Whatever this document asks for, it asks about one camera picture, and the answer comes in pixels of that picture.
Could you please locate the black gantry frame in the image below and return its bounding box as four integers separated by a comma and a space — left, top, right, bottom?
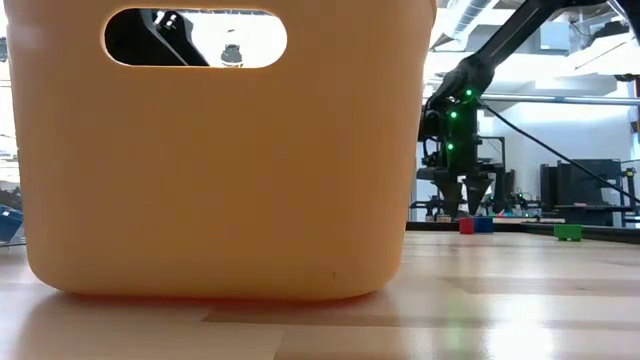
479, 134, 507, 216

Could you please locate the dark hanging lamp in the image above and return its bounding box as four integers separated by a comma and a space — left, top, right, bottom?
220, 43, 245, 68

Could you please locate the orange plastic bin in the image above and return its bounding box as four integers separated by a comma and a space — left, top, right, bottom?
4, 0, 439, 301

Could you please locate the white ceiling duct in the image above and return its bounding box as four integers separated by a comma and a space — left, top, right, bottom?
429, 0, 494, 51

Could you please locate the black side table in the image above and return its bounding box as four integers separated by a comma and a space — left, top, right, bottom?
553, 202, 640, 229

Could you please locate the black equipment cabinet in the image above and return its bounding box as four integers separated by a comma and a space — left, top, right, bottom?
539, 158, 624, 226

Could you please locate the small green block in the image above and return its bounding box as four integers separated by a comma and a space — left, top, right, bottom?
553, 224, 584, 242

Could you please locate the grey overhead bar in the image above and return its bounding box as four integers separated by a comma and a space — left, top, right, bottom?
479, 93, 640, 107

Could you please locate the blue storage bin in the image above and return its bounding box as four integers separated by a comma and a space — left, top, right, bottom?
0, 204, 25, 245

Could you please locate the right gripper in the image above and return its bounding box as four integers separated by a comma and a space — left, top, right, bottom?
417, 119, 502, 218

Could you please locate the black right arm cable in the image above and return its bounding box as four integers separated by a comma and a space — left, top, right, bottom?
479, 102, 640, 205

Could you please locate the grey ventilation box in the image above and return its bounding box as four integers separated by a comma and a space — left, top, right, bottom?
539, 20, 571, 51

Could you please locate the black table frame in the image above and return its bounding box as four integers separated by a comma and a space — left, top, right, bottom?
405, 221, 640, 246

